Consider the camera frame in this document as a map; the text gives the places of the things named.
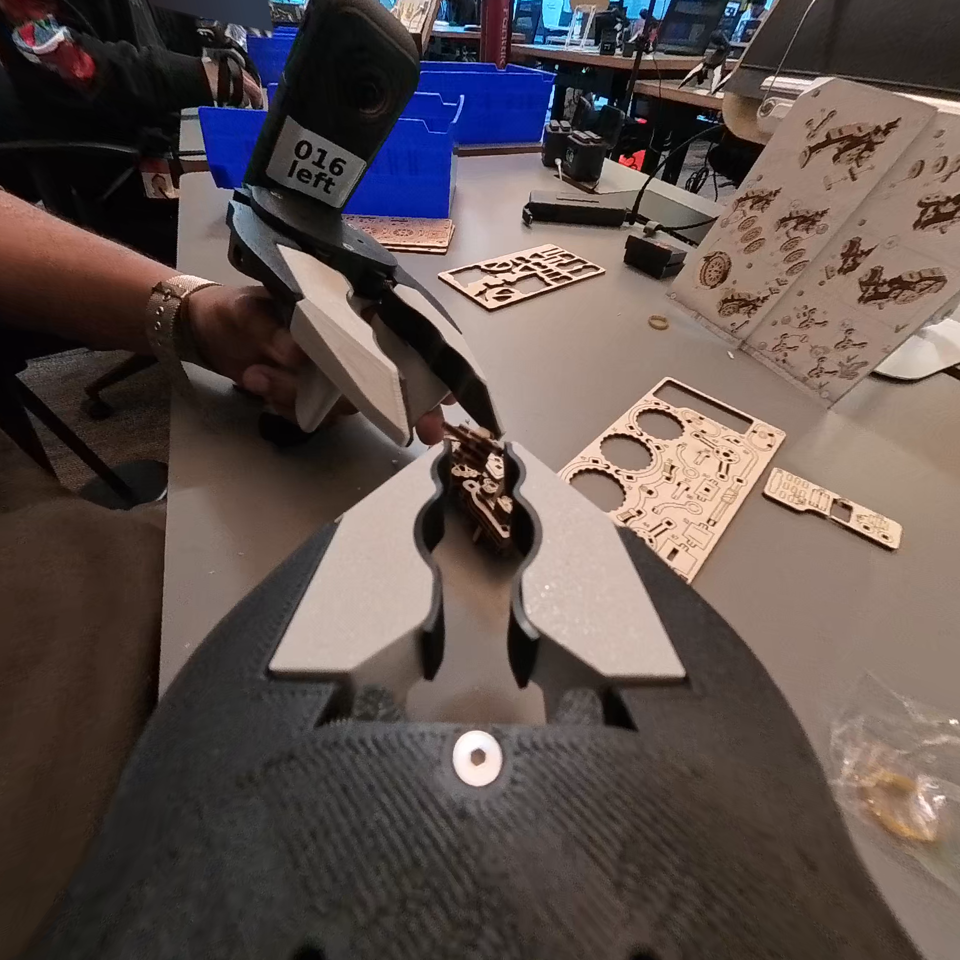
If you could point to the grey desk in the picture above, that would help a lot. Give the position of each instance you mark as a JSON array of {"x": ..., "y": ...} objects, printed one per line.
[{"x": 570, "y": 345}]

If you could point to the yellow rubber band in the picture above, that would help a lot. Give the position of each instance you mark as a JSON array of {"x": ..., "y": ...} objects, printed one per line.
[{"x": 911, "y": 829}]

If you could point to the brown wooden sheet stack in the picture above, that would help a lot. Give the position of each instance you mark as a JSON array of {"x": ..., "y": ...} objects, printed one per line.
[{"x": 405, "y": 234}]

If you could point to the cut-out wooden puzzle sheet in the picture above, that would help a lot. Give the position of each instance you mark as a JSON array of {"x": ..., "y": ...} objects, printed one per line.
[{"x": 471, "y": 281}]

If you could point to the white instruction booklet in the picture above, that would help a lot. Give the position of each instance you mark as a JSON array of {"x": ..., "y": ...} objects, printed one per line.
[{"x": 825, "y": 187}]

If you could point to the clear plastic bag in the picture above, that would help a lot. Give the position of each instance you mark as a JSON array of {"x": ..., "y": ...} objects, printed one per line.
[{"x": 885, "y": 750}]

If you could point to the dark computer monitor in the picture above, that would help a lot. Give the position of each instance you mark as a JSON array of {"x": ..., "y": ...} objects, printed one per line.
[{"x": 840, "y": 37}]

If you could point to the small black box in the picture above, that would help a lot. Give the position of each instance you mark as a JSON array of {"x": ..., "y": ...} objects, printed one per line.
[{"x": 652, "y": 255}]

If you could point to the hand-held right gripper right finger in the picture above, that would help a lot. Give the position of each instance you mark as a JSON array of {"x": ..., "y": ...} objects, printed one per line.
[{"x": 600, "y": 600}]

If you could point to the small wooden puzzle sheet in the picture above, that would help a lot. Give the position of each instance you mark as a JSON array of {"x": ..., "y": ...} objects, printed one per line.
[{"x": 787, "y": 487}]

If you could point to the grey flat device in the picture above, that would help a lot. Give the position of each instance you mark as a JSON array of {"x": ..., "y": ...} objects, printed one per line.
[{"x": 675, "y": 206}]

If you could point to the white stand base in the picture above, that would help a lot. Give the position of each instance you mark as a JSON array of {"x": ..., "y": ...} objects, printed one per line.
[{"x": 922, "y": 352}]

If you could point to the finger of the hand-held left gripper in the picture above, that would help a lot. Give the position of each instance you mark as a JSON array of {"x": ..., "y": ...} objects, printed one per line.
[
  {"x": 345, "y": 337},
  {"x": 442, "y": 337}
]

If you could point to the large wooden puzzle sheet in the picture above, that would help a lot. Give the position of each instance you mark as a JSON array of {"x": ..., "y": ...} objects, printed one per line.
[{"x": 739, "y": 450}]

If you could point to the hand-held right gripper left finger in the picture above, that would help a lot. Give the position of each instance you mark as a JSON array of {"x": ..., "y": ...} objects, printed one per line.
[{"x": 352, "y": 600}]

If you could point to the black flat bar device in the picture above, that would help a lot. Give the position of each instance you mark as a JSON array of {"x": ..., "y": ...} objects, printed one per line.
[{"x": 570, "y": 206}]

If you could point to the blue plastic bin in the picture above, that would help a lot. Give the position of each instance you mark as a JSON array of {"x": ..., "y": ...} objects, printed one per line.
[
  {"x": 270, "y": 56},
  {"x": 495, "y": 105},
  {"x": 405, "y": 180}
]

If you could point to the black battery charger dock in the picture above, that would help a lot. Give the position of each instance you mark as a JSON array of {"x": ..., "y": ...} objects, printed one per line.
[{"x": 577, "y": 150}]

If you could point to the wooden motorcycle model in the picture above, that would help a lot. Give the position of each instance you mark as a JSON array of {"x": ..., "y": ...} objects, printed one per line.
[{"x": 484, "y": 495}]

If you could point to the person's left hand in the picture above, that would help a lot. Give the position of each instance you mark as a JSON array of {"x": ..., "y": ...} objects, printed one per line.
[{"x": 240, "y": 337}]

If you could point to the person's brown clothing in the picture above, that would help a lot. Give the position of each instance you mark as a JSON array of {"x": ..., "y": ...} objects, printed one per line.
[{"x": 60, "y": 675}]

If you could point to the background wooden workbench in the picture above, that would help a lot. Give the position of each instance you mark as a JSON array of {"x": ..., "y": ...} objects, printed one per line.
[{"x": 600, "y": 58}]

